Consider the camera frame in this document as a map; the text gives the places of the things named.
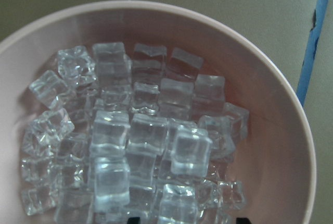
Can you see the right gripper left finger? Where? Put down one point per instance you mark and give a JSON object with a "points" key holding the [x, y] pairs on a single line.
{"points": [[134, 220]]}

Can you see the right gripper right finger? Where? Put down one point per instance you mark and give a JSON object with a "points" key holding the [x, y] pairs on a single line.
{"points": [[242, 220]]}

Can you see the pile of ice cubes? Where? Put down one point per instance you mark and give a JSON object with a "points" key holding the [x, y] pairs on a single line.
{"points": [[141, 134]]}

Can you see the pink bowl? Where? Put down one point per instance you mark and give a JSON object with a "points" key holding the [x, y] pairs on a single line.
{"points": [[277, 161]]}

